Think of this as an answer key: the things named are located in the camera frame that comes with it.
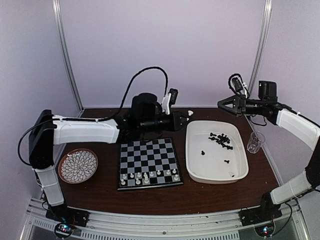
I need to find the left aluminium frame post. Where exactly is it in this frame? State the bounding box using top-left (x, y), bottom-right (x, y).
top-left (52, 0), bottom-right (84, 112)

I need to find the right circuit board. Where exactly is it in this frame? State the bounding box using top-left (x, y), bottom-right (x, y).
top-left (254, 223), bottom-right (275, 238)

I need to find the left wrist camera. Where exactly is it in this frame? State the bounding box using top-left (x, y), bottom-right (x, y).
top-left (161, 88), bottom-right (179, 115)

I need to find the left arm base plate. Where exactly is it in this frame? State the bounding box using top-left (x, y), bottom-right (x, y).
top-left (45, 204), bottom-right (90, 227)

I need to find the white plastic tub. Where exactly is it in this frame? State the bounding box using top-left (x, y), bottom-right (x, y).
top-left (185, 120), bottom-right (249, 184)

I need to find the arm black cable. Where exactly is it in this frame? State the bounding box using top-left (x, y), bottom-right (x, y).
top-left (17, 66), bottom-right (170, 167)
top-left (249, 114), bottom-right (268, 127)

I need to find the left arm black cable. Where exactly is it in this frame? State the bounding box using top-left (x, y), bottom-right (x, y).
top-left (17, 66), bottom-right (170, 167)

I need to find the left circuit board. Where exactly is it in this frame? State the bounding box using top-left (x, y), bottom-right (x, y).
top-left (53, 223), bottom-right (76, 238)

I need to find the patterned ceramic plate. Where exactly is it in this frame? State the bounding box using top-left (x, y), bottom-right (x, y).
top-left (58, 148), bottom-right (98, 184)

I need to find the aluminium front rail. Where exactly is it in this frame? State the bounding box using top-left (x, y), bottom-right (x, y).
top-left (19, 196), bottom-right (307, 240)

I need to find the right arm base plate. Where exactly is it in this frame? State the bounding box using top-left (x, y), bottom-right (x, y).
top-left (239, 207), bottom-right (283, 227)

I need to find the aluminium frame post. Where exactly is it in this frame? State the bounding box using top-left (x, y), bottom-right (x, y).
top-left (248, 0), bottom-right (273, 94)
top-left (52, 0), bottom-right (84, 112)

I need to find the black white chessboard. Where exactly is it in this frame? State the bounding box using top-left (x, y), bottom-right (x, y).
top-left (117, 137), bottom-right (184, 191)

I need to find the white piece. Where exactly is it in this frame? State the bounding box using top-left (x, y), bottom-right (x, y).
top-left (135, 178), bottom-right (141, 185)

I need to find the right aluminium frame post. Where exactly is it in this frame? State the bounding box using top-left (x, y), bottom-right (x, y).
top-left (248, 0), bottom-right (273, 94)

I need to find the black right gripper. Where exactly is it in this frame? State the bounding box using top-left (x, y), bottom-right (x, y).
top-left (217, 94), bottom-right (266, 117)

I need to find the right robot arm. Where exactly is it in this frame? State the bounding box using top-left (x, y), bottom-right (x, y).
top-left (217, 75), bottom-right (320, 221)

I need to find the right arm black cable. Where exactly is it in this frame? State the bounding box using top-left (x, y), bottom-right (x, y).
top-left (249, 114), bottom-right (268, 127)

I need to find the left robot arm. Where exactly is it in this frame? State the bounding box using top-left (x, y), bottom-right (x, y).
top-left (28, 89), bottom-right (192, 222)

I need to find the clear plastic cup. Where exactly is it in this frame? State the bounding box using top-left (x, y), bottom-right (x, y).
top-left (247, 131), bottom-right (265, 154)

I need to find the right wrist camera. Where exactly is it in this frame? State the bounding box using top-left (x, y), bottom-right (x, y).
top-left (228, 73), bottom-right (250, 99)

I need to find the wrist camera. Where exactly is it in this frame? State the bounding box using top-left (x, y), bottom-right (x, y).
top-left (228, 73), bottom-right (250, 99)
top-left (161, 88), bottom-right (179, 115)

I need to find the circuit board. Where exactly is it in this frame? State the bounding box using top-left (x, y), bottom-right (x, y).
top-left (53, 223), bottom-right (76, 238)
top-left (254, 223), bottom-right (275, 238)

